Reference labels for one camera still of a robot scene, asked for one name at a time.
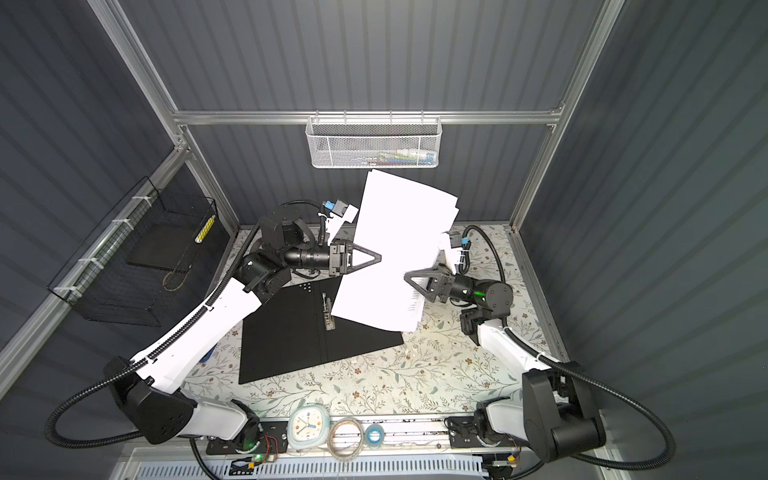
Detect black wire basket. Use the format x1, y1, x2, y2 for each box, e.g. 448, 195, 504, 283
48, 169, 230, 328

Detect yellow marker pen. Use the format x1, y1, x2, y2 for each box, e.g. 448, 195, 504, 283
194, 214, 216, 244

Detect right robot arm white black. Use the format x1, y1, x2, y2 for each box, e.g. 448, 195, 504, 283
404, 226, 677, 471

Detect metal folder lever clip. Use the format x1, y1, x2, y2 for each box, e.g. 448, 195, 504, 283
322, 293, 336, 331

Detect black notebook in basket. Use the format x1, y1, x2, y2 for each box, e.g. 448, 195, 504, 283
127, 224, 202, 273

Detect mint alarm clock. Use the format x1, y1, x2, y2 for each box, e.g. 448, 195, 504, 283
287, 404, 331, 450

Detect blue folder black inside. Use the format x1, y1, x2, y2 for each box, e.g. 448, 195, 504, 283
238, 277, 404, 385

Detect small blue tape roll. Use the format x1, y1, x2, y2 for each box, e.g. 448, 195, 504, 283
364, 423, 385, 449

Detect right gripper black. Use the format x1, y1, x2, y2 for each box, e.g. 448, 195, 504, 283
402, 263, 485, 312

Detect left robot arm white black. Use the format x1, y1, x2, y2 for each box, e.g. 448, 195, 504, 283
44, 200, 381, 455

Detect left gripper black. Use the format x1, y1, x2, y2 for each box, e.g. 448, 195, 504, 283
281, 237, 379, 279

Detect pens in white basket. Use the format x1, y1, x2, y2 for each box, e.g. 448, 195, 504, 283
352, 148, 438, 168

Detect white wire mesh basket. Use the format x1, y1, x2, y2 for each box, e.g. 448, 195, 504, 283
305, 116, 443, 169

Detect clear tape roll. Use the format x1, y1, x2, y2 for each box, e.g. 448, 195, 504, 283
327, 417, 364, 462

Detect white printed paper stack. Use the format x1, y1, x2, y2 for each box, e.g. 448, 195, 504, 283
332, 170, 459, 332

